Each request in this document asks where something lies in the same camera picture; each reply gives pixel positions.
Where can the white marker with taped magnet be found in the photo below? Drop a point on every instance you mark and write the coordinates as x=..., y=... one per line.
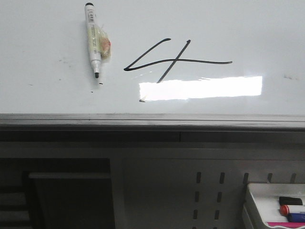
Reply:
x=99, y=45

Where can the white whiteboard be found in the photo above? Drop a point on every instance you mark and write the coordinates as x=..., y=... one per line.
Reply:
x=241, y=57

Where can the white slotted pegboard panel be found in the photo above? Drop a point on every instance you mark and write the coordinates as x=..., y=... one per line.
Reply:
x=167, y=193

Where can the white plastic tray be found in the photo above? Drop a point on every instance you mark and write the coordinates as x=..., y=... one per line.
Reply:
x=262, y=203

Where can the black capped marker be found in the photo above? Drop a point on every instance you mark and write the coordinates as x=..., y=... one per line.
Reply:
x=290, y=201

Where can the red capped marker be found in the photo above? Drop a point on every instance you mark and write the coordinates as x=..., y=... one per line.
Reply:
x=292, y=209

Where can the blue capped marker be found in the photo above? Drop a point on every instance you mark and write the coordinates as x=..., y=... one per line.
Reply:
x=296, y=218

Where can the pink item in tray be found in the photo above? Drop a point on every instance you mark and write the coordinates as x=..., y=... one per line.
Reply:
x=289, y=225

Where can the grey whiteboard frame rail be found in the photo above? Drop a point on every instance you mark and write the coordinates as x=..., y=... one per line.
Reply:
x=209, y=128

